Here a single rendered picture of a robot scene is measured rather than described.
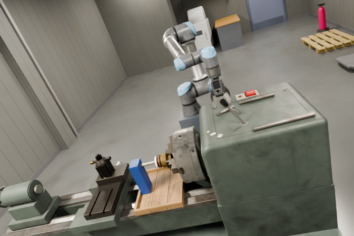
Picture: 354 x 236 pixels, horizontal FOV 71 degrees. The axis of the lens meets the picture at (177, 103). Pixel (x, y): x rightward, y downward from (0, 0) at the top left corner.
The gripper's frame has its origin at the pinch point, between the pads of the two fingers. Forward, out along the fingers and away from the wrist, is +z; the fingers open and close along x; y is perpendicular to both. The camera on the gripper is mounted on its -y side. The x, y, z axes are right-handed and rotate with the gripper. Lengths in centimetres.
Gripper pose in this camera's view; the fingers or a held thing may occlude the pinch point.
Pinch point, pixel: (223, 106)
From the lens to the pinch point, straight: 148.1
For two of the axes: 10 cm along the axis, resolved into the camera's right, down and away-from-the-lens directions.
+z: 3.1, 8.7, 3.9
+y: 0.6, -4.3, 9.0
